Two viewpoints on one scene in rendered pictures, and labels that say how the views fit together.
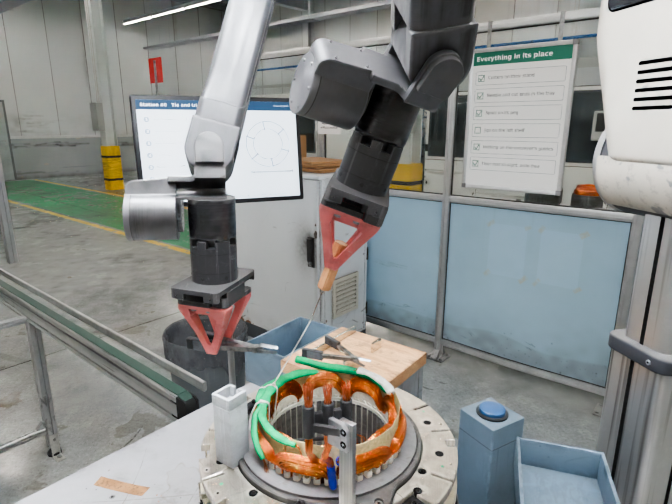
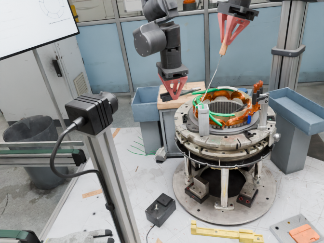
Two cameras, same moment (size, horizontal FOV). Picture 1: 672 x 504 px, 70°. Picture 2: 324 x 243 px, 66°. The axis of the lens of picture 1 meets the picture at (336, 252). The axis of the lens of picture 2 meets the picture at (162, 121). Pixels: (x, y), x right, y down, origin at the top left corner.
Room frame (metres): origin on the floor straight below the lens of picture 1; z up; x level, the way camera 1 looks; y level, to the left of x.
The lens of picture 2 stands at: (0.02, 0.52, 1.53)
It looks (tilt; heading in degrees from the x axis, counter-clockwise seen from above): 32 degrees down; 331
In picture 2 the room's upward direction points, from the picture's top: 8 degrees counter-clockwise
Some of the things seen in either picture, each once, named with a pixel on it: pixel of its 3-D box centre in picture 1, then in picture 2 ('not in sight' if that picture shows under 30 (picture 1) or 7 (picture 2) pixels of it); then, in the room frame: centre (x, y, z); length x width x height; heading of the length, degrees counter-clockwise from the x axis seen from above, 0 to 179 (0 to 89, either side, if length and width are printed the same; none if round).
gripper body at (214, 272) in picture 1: (214, 263); (170, 59); (0.59, 0.15, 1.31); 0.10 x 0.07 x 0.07; 163
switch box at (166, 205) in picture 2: not in sight; (160, 208); (0.56, 0.28, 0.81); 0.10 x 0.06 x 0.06; 107
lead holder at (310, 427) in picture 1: (328, 418); (257, 95); (0.41, 0.01, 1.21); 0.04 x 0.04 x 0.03; 56
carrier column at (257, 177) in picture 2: not in sight; (259, 158); (0.45, -0.09, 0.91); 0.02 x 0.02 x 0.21
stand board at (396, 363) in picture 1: (354, 361); (182, 94); (0.82, -0.03, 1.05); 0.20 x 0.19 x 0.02; 53
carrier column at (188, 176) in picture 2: not in sight; (187, 158); (0.62, 0.11, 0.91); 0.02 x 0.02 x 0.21
